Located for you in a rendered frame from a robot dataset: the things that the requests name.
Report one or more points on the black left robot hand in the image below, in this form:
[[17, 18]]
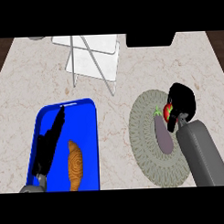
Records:
[[48, 144]]

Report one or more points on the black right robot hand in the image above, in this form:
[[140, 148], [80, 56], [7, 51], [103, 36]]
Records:
[[184, 102]]

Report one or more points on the red tomato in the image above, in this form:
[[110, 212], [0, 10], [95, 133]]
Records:
[[167, 112]]

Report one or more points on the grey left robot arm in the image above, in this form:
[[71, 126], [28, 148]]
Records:
[[34, 185]]

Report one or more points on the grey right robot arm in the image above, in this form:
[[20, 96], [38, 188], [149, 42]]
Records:
[[202, 151]]

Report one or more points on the round grey woven placemat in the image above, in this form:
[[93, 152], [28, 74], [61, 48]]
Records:
[[147, 140]]

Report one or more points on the white tiered shelf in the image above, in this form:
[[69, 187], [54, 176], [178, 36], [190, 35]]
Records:
[[93, 56]]

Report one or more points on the blue rectangular tray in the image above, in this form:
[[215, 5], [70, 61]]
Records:
[[68, 146]]

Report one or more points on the brown croissant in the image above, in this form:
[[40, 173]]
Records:
[[75, 165]]

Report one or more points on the purple eggplant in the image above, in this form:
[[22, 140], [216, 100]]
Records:
[[163, 134]]

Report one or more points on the black appliance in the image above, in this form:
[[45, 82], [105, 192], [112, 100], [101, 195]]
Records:
[[150, 39]]

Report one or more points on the grey round object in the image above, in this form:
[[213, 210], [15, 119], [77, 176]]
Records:
[[36, 38]]

